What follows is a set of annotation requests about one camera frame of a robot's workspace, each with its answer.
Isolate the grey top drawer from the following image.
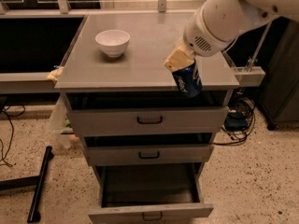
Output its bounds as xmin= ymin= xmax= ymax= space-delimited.
xmin=65 ymin=93 xmax=228 ymax=137

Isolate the blue pepsi can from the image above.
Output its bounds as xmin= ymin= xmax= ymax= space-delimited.
xmin=172 ymin=61 xmax=202 ymax=98

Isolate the black power adapter box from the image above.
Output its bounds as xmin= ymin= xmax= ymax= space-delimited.
xmin=224 ymin=112 xmax=249 ymax=131

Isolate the black metal stand base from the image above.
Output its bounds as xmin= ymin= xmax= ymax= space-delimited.
xmin=0 ymin=146 xmax=54 ymax=224

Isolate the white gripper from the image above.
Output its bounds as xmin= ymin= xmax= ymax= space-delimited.
xmin=164 ymin=9 xmax=233 ymax=72

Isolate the black cable bundle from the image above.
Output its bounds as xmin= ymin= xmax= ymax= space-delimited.
xmin=213 ymin=95 xmax=257 ymax=147

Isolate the grey drawer cabinet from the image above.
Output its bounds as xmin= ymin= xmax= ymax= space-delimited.
xmin=54 ymin=12 xmax=240 ymax=224

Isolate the grey drawer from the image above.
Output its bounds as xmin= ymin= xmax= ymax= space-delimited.
xmin=89 ymin=163 xmax=213 ymax=224
xmin=84 ymin=133 xmax=213 ymax=166
xmin=65 ymin=93 xmax=228 ymax=137

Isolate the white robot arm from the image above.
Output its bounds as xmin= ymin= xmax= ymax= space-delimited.
xmin=164 ymin=0 xmax=299 ymax=72

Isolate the dark grey side cabinet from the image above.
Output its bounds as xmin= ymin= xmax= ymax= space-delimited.
xmin=258 ymin=21 xmax=299 ymax=130

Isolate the grey middle drawer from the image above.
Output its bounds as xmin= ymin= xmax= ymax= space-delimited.
xmin=84 ymin=133 xmax=213 ymax=166

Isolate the black floor cable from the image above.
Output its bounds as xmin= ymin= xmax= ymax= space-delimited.
xmin=0 ymin=105 xmax=26 ymax=168

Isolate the white ceramic bowl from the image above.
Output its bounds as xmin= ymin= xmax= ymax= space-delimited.
xmin=95 ymin=30 xmax=131 ymax=58

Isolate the grey bottom drawer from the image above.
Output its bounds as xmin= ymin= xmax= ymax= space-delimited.
xmin=89 ymin=163 xmax=213 ymax=224

